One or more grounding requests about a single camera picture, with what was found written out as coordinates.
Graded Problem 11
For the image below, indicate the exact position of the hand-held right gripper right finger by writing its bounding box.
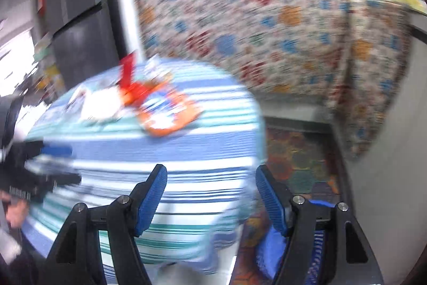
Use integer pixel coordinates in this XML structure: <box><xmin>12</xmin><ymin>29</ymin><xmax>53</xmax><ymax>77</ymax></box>
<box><xmin>255</xmin><ymin>165</ymin><xmax>384</xmax><ymax>285</ymax></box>

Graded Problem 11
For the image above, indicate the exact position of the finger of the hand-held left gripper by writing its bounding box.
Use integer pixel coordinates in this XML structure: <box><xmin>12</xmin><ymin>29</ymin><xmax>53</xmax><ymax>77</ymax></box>
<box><xmin>25</xmin><ymin>165</ymin><xmax>82</xmax><ymax>194</ymax></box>
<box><xmin>20</xmin><ymin>141</ymin><xmax>73</xmax><ymax>159</ymax></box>

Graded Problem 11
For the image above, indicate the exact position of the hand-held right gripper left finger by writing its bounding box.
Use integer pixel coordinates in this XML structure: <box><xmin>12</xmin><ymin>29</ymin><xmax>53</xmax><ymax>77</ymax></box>
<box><xmin>45</xmin><ymin>164</ymin><xmax>168</xmax><ymax>285</ymax></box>

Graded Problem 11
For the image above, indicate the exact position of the red plastic wrapper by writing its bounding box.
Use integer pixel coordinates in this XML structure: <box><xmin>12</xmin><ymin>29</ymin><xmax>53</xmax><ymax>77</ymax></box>
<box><xmin>118</xmin><ymin>50</ymin><xmax>160</xmax><ymax>106</ymax></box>

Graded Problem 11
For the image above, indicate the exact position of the person's left hand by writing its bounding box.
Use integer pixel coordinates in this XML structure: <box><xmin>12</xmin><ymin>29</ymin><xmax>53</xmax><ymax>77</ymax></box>
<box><xmin>0</xmin><ymin>192</ymin><xmax>31</xmax><ymax>229</ymax></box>

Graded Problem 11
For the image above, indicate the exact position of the blue plastic basket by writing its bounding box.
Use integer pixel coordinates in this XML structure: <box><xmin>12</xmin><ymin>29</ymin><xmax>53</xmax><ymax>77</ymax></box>
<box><xmin>256</xmin><ymin>199</ymin><xmax>338</xmax><ymax>285</ymax></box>

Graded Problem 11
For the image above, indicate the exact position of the colourful hexagon floor mat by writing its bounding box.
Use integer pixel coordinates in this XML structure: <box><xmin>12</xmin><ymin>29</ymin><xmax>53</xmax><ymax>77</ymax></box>
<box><xmin>233</xmin><ymin>125</ymin><xmax>343</xmax><ymax>285</ymax></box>

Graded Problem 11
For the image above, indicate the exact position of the blue white striped tablecloth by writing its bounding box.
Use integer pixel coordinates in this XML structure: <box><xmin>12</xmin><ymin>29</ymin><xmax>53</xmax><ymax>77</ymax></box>
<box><xmin>23</xmin><ymin>58</ymin><xmax>268</xmax><ymax>276</ymax></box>

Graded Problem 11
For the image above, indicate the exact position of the orange blue snack packet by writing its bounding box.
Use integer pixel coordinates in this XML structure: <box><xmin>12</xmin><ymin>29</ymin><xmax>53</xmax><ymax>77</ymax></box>
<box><xmin>137</xmin><ymin>87</ymin><xmax>205</xmax><ymax>138</ymax></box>

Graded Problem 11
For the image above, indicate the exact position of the white printed wrapper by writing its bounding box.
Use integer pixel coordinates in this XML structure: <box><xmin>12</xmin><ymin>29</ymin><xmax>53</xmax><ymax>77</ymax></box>
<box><xmin>143</xmin><ymin>57</ymin><xmax>173</xmax><ymax>86</ymax></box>

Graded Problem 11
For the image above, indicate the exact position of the grey refrigerator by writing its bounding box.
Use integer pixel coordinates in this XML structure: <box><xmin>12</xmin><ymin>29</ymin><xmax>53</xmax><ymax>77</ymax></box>
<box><xmin>35</xmin><ymin>0</ymin><xmax>121</xmax><ymax>97</ymax></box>

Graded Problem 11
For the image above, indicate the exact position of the printed patterned blanket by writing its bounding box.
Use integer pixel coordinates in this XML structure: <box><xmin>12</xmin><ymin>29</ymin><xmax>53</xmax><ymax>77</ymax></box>
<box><xmin>133</xmin><ymin>0</ymin><xmax>415</xmax><ymax>159</ymax></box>

